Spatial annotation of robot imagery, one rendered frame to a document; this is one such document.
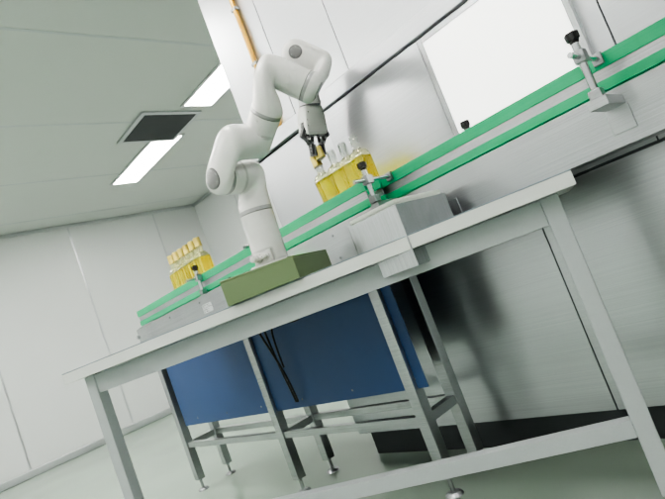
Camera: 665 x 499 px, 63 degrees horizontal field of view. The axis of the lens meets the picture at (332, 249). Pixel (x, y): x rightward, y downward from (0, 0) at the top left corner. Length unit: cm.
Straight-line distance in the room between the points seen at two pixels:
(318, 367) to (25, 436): 544
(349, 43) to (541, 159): 89
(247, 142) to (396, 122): 59
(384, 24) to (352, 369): 114
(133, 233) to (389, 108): 637
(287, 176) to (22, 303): 538
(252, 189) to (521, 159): 71
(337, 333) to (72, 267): 595
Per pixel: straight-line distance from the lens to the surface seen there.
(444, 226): 127
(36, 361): 717
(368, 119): 191
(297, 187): 223
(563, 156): 139
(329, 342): 186
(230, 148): 143
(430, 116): 176
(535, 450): 140
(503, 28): 166
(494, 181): 146
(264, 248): 149
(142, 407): 747
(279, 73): 148
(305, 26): 217
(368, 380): 180
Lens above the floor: 68
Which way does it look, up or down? 5 degrees up
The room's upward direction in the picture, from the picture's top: 21 degrees counter-clockwise
